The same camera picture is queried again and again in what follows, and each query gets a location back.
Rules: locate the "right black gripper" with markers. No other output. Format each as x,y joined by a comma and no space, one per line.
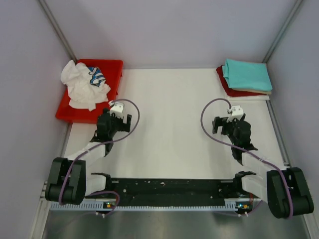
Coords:
223,122

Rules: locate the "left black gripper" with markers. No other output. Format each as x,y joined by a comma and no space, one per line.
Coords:
123,127

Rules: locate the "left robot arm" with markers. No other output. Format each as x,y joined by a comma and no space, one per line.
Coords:
67,180

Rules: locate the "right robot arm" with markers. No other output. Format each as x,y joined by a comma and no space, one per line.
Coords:
285,190

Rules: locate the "red plastic tray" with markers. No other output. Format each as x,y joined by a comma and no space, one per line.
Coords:
112,71

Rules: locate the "teal folded t shirt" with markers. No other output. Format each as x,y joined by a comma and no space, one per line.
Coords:
246,75

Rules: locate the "beige folded t shirt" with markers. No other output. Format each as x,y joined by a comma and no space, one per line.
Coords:
254,91

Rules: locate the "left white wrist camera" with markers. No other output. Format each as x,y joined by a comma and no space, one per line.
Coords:
116,107

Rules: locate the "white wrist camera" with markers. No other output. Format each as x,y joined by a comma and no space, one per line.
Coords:
116,107
235,111

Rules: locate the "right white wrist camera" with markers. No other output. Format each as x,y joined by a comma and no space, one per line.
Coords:
235,111

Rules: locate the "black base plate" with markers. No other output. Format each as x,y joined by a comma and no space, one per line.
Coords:
173,192

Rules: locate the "grey cable duct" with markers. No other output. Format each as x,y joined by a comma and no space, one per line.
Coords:
105,206

